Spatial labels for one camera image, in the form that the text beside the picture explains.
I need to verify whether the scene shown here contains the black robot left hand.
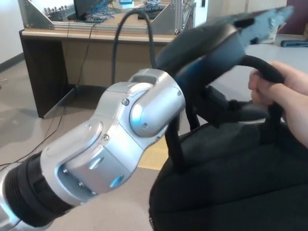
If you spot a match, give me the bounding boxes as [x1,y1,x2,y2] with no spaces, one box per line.
[155,6,295,128]

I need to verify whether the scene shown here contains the person bare hand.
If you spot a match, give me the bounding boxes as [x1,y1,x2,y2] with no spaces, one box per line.
[247,60,308,150]

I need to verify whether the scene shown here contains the black lunch bag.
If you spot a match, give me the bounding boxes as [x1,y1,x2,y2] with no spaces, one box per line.
[148,54,308,231]

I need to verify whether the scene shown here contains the white pillar cabinet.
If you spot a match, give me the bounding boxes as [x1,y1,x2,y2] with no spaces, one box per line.
[194,0,207,25]

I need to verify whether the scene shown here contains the blue foam pad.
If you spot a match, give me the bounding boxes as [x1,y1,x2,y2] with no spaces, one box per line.
[281,39,308,48]

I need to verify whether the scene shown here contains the black computer keyboard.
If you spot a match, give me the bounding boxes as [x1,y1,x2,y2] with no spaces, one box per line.
[134,5,169,13]

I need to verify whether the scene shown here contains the black flat device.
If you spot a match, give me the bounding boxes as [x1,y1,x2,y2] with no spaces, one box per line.
[137,12,157,20]

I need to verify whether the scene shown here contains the dark maroon door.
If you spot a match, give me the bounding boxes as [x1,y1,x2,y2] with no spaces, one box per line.
[280,0,308,36]

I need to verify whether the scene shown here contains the white and blue box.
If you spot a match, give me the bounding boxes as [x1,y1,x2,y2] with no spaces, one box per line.
[119,0,134,10]

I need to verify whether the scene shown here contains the black computer monitor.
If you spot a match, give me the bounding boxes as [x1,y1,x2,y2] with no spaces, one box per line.
[73,0,90,20]

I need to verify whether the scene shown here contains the yellow paper sheet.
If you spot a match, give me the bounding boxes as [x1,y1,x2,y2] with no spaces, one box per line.
[136,161,161,171]

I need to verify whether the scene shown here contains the row of metal connectors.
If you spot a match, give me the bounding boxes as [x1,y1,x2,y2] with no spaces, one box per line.
[43,6,74,20]

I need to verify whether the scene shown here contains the dark brown office desk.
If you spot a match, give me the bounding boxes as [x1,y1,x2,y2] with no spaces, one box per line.
[19,4,198,118]

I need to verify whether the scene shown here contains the blue cable bundle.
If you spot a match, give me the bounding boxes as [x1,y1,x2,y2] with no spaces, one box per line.
[85,0,116,24]

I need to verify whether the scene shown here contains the thin black power cable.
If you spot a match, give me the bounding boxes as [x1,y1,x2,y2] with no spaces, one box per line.
[0,23,97,167]

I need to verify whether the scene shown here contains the aluminium profile frame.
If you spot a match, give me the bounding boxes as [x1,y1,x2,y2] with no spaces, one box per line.
[18,0,197,32]

